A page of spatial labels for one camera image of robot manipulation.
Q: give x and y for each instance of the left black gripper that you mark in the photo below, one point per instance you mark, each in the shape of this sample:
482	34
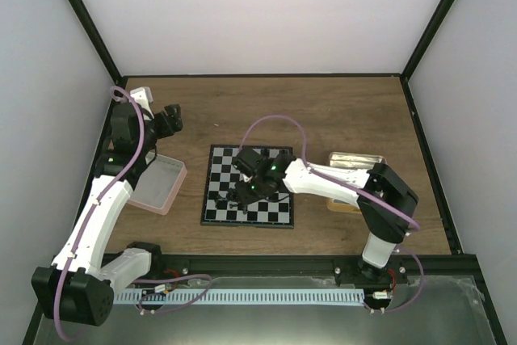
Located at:
176	120

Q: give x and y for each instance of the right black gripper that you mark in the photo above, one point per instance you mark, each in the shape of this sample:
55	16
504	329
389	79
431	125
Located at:
243	195

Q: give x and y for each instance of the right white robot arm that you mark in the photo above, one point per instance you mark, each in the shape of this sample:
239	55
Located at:
385	201

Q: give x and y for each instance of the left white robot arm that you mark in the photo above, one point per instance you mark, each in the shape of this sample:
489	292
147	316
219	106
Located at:
78	286

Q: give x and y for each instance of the pile of black chess pieces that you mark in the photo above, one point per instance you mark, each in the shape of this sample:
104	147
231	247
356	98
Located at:
232	201

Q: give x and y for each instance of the black and white chessboard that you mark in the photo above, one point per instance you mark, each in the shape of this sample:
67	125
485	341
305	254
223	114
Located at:
277	211

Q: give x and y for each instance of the pink plastic tray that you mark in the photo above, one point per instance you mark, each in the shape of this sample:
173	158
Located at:
159	185

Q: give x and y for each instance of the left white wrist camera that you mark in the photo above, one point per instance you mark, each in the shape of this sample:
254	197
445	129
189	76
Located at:
143	96

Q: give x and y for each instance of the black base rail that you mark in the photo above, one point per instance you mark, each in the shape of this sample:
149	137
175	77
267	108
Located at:
345	269

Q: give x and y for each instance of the light blue cable duct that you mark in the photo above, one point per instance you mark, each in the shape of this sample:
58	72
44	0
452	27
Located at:
325	296

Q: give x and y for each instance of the black aluminium frame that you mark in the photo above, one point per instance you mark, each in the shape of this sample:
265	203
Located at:
429	35

